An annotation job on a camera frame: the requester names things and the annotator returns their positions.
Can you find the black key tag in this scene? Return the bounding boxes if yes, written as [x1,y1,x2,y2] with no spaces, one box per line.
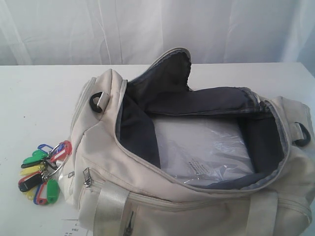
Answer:
[18,173,43,193]

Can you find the black D-ring buckle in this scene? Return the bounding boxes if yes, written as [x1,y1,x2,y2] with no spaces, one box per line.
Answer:
[89,91,110,114]

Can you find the white paper hang tag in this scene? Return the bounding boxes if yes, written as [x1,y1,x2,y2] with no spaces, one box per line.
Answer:
[59,214,88,236]

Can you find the blue key tag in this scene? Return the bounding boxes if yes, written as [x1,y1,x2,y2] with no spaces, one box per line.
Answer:
[37,144,53,153]

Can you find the red key tag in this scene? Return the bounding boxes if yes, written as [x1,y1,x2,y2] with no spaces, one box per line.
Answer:
[48,140,72,162]

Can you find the green key tag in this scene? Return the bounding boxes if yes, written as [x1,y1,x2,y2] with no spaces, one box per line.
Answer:
[46,179,60,204]
[22,149,49,164]

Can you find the cream canvas duffel bag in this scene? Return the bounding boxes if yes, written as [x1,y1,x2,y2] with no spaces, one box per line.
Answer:
[59,48,315,236]

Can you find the dark metal zipper pull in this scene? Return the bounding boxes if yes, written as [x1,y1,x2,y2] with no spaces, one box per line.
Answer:
[83,167,93,188]

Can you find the clear plastic bag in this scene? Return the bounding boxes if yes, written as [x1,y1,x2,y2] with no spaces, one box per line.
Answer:
[153,117,254,187]

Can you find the black D-ring right side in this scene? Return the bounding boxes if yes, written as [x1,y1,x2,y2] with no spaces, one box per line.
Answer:
[292,121,311,146]

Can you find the yellow key tag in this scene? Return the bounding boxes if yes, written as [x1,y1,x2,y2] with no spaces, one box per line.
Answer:
[20,164,44,176]

